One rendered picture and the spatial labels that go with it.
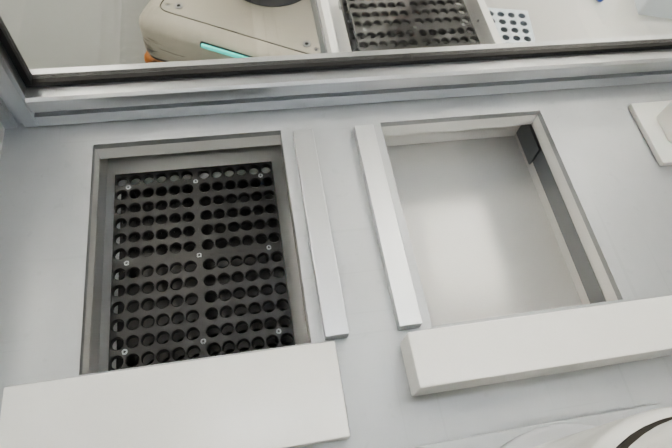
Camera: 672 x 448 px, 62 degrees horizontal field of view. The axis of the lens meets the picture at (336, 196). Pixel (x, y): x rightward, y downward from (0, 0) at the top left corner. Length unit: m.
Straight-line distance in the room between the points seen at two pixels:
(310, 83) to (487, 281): 0.32
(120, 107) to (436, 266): 0.41
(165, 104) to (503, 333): 0.42
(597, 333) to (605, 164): 0.23
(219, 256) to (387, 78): 0.27
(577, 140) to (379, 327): 0.34
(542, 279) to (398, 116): 0.27
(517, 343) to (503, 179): 0.32
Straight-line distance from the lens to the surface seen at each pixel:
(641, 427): 0.39
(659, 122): 0.78
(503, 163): 0.81
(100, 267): 0.69
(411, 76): 0.65
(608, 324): 0.57
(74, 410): 0.53
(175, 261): 0.61
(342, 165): 0.61
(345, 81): 0.63
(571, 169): 0.69
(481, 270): 0.72
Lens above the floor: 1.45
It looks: 59 degrees down
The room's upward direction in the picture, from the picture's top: 10 degrees clockwise
